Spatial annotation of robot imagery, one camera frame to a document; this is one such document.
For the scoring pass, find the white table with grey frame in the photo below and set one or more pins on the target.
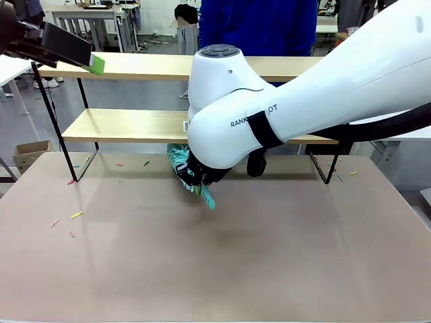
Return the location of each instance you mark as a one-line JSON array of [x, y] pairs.
[[397, 134]]

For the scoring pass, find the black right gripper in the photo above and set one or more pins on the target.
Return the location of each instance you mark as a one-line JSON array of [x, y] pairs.
[[208, 173]]

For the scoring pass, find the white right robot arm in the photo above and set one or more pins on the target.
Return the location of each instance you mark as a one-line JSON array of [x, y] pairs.
[[336, 67]]

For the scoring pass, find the pink paper scrap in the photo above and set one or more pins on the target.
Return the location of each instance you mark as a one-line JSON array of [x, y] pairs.
[[55, 222]]

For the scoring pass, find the open cardboard box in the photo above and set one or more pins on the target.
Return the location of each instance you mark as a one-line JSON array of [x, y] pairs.
[[30, 153]]

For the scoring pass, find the white side table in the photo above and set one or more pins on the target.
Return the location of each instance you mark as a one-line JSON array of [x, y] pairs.
[[10, 69]]

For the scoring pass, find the person in blue top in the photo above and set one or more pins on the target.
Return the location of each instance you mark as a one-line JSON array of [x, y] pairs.
[[256, 27]]

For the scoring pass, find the person in dark grey clothes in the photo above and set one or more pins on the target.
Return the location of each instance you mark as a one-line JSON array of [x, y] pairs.
[[357, 13]]

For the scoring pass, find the white sneaker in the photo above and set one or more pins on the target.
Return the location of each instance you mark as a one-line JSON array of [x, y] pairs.
[[41, 84], [57, 80]]

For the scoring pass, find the person in grey trousers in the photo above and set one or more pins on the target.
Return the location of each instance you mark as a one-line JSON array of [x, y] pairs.
[[187, 37]]

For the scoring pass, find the white slatted background table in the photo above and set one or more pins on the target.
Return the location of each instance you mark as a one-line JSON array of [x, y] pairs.
[[84, 13]]

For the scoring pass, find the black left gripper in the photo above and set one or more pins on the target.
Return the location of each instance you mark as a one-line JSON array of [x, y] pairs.
[[20, 37]]

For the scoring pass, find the wooden shelf black metal frame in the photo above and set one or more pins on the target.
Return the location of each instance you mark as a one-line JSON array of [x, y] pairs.
[[134, 124]]

